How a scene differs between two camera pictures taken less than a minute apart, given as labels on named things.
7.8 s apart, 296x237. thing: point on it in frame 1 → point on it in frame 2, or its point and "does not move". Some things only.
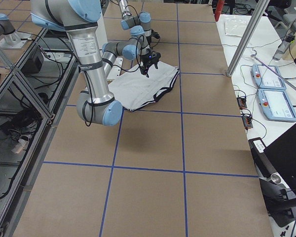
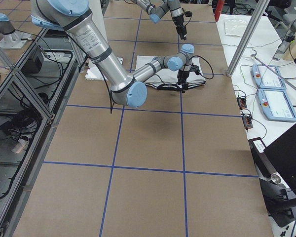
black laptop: x=288 y=145 does not move
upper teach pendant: x=265 y=78 does not move
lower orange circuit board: x=247 y=122 does not move
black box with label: x=261 y=159 does not move
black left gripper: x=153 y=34 → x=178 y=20
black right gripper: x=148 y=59 → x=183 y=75
